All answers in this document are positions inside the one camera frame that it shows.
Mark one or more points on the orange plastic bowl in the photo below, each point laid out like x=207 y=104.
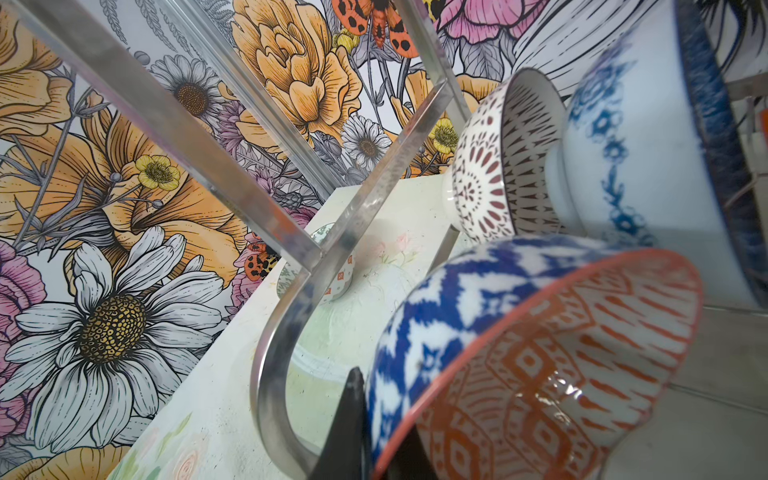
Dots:
x=762 y=116

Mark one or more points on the clear plastic lidded container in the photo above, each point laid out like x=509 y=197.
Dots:
x=343 y=333

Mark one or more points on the blue floral ceramic bowl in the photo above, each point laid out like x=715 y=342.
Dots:
x=650 y=156

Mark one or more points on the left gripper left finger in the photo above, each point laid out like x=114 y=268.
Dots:
x=344 y=453

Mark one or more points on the red patterned ceramic bowl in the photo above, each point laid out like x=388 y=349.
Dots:
x=531 y=357

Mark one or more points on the steel wire dish rack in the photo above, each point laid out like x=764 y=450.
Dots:
x=82 y=41

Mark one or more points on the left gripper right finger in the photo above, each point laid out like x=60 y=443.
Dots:
x=410 y=462

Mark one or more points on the white black lattice bowl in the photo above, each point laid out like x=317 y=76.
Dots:
x=496 y=185

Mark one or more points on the green patterned ceramic bowl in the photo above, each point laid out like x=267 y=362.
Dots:
x=340 y=282

